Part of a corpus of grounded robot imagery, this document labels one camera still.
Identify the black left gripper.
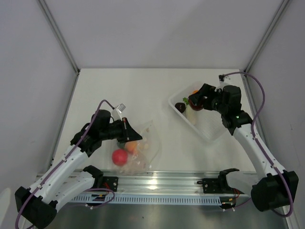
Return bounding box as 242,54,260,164
100,117,142,144

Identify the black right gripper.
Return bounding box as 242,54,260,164
188,84,227,115

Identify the orange peach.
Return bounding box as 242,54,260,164
124,141,137,154

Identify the green lime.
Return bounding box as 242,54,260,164
117,142,125,149

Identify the dark red apple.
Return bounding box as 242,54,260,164
189,100,203,111

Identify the clear zip top bag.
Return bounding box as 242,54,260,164
110,120,162,175

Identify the red tomato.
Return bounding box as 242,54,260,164
112,149,128,166

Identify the white radish with leaves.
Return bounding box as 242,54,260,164
183,97,197,125

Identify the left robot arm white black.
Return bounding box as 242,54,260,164
15,109,142,229

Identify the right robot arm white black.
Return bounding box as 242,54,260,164
188,84,299,216

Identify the dark purple fruit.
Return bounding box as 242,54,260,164
174,102,186,114

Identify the white plastic basket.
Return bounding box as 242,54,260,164
168,81,227,142

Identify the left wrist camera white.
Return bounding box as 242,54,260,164
112,104,126,121

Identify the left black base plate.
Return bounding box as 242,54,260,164
101,177,119,192

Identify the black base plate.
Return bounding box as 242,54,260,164
101,177,119,192
196,178,244,194

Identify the white slotted cable duct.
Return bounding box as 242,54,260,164
69,194,222,206

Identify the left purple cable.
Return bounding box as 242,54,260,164
14,100,115,229

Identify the purple cable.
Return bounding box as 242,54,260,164
218,71,295,217
14,100,115,229

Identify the aluminium mounting rail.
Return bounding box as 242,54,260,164
30,169,292,198

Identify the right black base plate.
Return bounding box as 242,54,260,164
196,178,244,194

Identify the right aluminium frame post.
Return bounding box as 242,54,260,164
244,0,293,73

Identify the aluminium frame post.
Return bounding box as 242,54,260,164
244,0,293,73
36,0,80,75

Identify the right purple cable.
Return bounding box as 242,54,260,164
218,71,295,217

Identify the left aluminium frame post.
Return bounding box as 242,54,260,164
36,0,80,75

